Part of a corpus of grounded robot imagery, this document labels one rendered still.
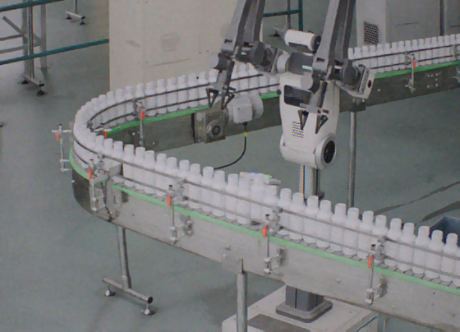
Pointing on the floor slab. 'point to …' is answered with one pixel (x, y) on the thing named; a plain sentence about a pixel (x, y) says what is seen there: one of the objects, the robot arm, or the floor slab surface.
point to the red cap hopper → (28, 29)
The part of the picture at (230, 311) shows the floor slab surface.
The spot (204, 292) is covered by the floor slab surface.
